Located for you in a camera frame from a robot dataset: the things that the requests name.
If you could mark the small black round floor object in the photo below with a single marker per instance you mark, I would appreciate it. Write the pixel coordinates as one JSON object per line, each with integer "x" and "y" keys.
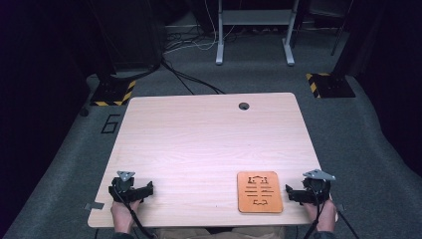
{"x": 84, "y": 112}

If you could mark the orange wooden cut-out board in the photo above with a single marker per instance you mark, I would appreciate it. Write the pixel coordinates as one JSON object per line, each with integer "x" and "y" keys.
{"x": 259, "y": 192}

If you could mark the person's left hand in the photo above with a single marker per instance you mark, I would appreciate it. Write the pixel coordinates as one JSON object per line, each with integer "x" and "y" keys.
{"x": 122, "y": 215}

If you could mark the black striped-edge stand base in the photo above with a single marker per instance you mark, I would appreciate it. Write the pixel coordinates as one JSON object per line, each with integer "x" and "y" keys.
{"x": 112, "y": 91}
{"x": 331, "y": 85}

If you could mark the black metal stand pole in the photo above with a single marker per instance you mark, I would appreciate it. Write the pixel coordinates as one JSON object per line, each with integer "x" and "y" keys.
{"x": 341, "y": 31}

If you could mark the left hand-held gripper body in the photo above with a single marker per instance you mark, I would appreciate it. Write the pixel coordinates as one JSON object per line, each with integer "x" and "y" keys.
{"x": 123, "y": 187}

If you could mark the grey tape strip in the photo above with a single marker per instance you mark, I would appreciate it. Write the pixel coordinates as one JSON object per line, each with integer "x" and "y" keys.
{"x": 94, "y": 205}

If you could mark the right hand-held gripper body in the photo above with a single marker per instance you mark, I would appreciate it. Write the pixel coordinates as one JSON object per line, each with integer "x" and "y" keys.
{"x": 315, "y": 189}

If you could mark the thin black rod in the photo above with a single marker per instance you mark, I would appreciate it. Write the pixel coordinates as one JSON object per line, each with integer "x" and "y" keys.
{"x": 348, "y": 224}

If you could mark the black equipment cabinet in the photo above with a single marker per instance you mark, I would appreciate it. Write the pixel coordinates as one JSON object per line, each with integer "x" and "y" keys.
{"x": 129, "y": 33}

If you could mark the person's right hand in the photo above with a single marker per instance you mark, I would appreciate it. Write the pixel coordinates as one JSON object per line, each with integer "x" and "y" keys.
{"x": 326, "y": 215}

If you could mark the white metal desk frame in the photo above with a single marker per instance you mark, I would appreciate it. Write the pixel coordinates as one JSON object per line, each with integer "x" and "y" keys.
{"x": 255, "y": 16}

